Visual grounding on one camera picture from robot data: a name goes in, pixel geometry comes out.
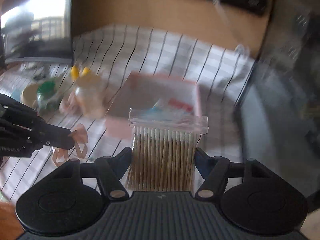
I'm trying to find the green lid jar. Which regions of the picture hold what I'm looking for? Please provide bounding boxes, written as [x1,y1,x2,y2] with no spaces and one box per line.
[35,80,63,110]

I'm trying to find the computer monitor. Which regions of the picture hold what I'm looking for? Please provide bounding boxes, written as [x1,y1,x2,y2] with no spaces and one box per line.
[0,0,74,64]

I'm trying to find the pink box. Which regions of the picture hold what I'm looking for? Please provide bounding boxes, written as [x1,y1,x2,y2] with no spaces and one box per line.
[105,71,203,139]

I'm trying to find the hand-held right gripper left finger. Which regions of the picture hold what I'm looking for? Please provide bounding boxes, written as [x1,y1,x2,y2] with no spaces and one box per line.
[66,147,133,202]

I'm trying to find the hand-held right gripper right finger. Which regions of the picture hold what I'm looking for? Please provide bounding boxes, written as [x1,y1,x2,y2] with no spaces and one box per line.
[194,147,261,202]

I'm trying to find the black remote control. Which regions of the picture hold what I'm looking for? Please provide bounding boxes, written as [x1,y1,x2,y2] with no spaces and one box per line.
[200,0,268,17]

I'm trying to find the yellow eared toy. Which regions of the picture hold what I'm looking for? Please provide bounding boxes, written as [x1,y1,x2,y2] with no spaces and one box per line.
[70,66,105,118]

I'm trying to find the bag of cotton swabs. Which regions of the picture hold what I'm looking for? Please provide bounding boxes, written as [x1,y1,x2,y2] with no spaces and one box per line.
[125,108,209,192]

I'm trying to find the beige bowl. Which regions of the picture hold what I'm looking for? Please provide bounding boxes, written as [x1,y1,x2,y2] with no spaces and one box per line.
[20,82,44,108]

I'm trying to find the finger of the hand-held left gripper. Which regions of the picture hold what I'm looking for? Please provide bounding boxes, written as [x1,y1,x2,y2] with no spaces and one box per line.
[35,122,76,151]

